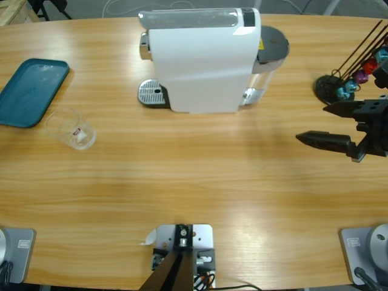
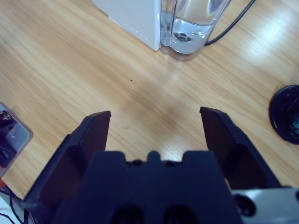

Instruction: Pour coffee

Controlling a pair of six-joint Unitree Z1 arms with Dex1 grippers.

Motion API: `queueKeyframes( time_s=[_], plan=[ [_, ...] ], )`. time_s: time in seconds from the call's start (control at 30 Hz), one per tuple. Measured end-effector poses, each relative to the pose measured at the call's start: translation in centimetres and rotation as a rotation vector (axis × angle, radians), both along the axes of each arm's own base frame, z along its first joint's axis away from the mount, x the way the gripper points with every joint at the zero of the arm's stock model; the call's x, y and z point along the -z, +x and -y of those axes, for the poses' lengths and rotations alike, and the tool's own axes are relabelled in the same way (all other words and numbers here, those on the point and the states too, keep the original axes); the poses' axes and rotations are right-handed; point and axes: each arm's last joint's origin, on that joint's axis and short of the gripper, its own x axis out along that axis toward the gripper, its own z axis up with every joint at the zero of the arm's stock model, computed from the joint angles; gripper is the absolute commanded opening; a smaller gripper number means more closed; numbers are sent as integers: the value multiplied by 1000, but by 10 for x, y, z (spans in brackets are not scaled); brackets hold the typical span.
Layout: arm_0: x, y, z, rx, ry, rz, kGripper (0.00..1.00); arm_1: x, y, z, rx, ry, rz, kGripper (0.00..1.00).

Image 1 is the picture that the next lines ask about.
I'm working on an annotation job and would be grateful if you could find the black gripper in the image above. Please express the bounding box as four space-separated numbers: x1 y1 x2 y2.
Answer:
296 98 388 164

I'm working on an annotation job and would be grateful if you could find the silver coffee machine lever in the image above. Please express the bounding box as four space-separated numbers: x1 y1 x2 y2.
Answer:
138 8 239 30

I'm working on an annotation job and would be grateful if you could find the clear glass cup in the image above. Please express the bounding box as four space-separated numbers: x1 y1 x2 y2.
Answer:
45 107 98 152

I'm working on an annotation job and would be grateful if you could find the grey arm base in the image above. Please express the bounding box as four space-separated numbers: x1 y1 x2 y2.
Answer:
0 227 36 285
338 223 388 286

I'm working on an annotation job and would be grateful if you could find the white capsule coffee machine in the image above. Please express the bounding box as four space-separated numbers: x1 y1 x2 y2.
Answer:
138 7 262 115

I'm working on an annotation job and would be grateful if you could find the black capsule holder with rods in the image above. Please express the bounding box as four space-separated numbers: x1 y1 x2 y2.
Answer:
314 19 388 108

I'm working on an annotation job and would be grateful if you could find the clear water tank grey lid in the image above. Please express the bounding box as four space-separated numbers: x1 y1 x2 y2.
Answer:
241 25 290 107

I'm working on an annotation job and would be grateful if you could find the chrome drip tray grate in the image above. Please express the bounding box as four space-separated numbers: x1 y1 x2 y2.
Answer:
137 78 170 109

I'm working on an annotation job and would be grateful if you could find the white tape tag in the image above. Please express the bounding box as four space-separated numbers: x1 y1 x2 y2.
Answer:
139 229 158 246

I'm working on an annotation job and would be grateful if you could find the teal plastic tray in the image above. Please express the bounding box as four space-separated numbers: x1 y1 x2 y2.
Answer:
0 58 71 129

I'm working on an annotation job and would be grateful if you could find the black chair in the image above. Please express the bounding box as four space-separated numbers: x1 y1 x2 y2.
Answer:
28 0 73 21

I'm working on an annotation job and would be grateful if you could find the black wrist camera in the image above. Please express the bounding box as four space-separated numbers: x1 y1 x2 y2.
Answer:
372 59 388 91

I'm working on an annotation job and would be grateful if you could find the white metal table frame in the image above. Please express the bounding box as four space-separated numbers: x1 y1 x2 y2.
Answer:
324 0 341 15

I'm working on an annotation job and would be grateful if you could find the black base cable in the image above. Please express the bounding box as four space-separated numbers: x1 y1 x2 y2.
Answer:
0 260 15 286
353 266 381 291

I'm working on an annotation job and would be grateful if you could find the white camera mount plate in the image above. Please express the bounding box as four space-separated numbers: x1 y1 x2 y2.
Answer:
155 223 216 289

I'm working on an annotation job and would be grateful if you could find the black mount clamp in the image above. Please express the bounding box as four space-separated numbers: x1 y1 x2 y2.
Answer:
195 247 216 275
151 247 168 271

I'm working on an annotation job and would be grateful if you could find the thin black cable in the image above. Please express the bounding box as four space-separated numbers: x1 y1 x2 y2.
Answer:
215 283 261 291

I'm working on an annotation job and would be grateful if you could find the orange and black wire bundle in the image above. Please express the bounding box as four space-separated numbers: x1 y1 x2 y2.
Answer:
193 271 216 289

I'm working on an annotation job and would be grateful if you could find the black camera post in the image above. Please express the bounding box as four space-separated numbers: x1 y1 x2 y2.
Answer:
139 223 195 291

